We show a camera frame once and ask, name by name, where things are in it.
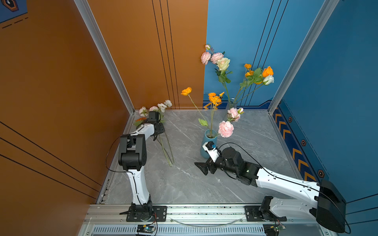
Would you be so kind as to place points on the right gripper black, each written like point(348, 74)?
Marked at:
point(209, 163)

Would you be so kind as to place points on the teal cylinder vase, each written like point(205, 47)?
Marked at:
point(208, 136)

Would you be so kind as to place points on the pink carnation flower stem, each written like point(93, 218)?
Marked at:
point(226, 127)

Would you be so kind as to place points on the clear ribbed glass vase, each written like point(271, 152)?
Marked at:
point(230, 105)

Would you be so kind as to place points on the orange poppy stem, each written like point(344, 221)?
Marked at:
point(213, 101)

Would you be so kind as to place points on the pale pink flower spray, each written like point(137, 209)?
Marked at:
point(161, 107)

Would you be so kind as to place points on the small orange flower sprig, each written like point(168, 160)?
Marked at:
point(245, 83)

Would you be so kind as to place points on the large orange rose stem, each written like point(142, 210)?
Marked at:
point(256, 79)

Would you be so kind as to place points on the cream rose stem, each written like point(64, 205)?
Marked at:
point(222, 73)

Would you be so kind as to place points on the white rose stem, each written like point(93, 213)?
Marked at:
point(266, 81)

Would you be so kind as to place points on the pink rose branch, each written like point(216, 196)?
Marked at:
point(210, 56)

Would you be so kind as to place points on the orange sunflower stem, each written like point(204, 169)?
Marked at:
point(139, 121)

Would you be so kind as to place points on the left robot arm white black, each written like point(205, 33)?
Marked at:
point(132, 158)

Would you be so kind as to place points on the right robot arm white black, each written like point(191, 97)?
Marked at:
point(321, 202)

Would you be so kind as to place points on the right circuit board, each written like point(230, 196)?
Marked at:
point(273, 230)

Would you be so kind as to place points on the circuit board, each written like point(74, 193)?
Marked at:
point(273, 230)
point(145, 230)

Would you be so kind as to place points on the left circuit board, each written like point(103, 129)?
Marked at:
point(145, 230)

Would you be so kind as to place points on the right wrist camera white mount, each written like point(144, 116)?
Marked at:
point(212, 150)

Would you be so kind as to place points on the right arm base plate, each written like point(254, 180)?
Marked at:
point(255, 214)

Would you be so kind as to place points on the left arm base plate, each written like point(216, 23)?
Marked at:
point(139, 213)

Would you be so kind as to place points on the aluminium front rail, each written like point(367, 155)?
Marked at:
point(213, 214)

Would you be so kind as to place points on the right aluminium corner post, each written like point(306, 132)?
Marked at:
point(311, 37)

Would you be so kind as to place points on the aluminium corner post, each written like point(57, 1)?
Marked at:
point(311, 37)
point(95, 32)

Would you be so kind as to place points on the left aluminium corner post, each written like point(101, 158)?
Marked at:
point(95, 32)

